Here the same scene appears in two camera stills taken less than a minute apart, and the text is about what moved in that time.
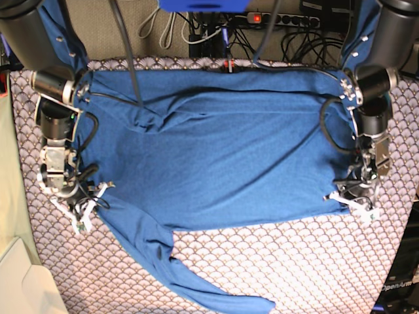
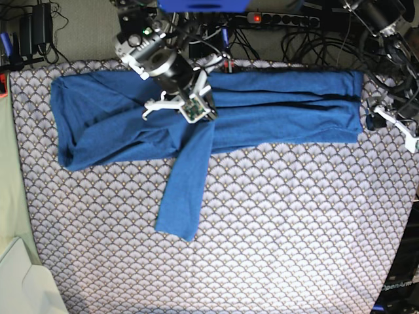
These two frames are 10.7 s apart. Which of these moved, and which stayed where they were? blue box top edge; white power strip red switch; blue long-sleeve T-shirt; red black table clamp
Moved: blue long-sleeve T-shirt
Stayed: white power strip red switch; blue box top edge; red black table clamp
